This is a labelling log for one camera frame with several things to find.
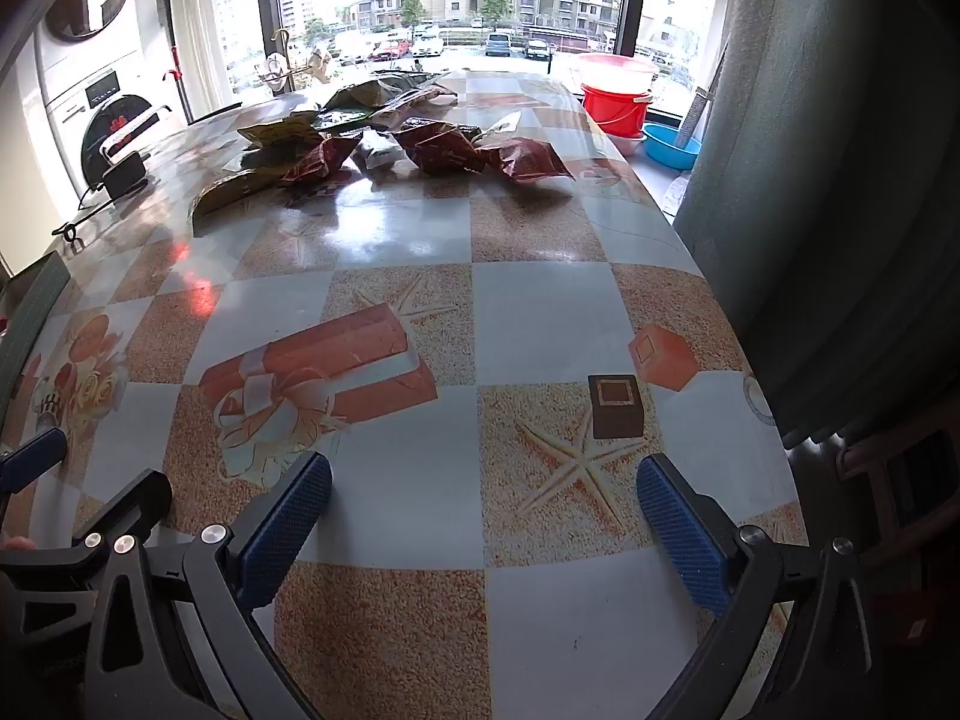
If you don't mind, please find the black power adapter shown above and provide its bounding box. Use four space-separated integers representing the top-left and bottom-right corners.
101 151 151 196

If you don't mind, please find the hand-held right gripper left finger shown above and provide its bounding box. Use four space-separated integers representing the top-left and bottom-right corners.
86 452 333 720

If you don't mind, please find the white dryer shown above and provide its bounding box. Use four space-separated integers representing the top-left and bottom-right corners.
34 0 162 102

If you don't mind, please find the blue basin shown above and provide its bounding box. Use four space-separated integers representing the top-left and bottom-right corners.
641 124 702 171

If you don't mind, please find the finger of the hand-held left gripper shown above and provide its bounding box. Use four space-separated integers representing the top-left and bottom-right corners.
0 469 175 661
0 427 68 496

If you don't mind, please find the metal hanging stand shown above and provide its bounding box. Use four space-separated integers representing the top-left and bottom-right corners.
255 28 335 95

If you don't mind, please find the dark furniture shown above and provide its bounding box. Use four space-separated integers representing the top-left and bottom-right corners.
784 420 960 653

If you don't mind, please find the pile of snack packets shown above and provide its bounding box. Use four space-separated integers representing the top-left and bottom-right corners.
187 69 578 237

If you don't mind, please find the grey cardboard box tray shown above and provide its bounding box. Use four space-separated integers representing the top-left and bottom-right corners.
0 251 72 421

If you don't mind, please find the folding chair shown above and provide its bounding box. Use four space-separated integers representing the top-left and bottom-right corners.
79 101 245 192

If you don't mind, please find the red bucket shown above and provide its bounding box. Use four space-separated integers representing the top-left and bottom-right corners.
581 85 653 140

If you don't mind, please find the grey ribbed board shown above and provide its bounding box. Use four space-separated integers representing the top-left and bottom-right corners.
675 86 713 151

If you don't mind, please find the pink basin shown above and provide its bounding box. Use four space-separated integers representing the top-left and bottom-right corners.
576 52 661 95

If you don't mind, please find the white curtain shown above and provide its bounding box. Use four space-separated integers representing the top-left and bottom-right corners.
161 0 233 125

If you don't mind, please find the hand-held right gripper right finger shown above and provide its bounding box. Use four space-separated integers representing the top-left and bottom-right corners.
636 452 878 720

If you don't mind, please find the black cable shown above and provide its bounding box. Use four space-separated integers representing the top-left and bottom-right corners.
52 180 113 248

